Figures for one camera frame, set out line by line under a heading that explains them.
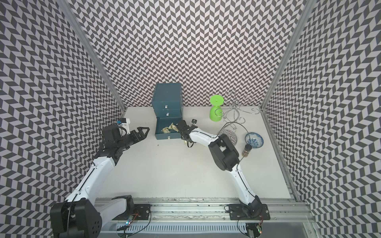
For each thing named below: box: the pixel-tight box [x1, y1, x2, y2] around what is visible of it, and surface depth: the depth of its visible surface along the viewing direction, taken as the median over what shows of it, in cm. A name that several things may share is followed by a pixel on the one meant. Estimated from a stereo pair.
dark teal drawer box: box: [151, 82, 184, 140], surface depth 106 cm
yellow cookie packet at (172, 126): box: [167, 121, 179, 133], surface depth 107 cm
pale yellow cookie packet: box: [160, 126, 171, 134], surface depth 104 cm
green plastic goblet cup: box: [209, 94, 225, 122], surface depth 81 cm
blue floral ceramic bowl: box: [244, 131, 264, 149], surface depth 98 cm
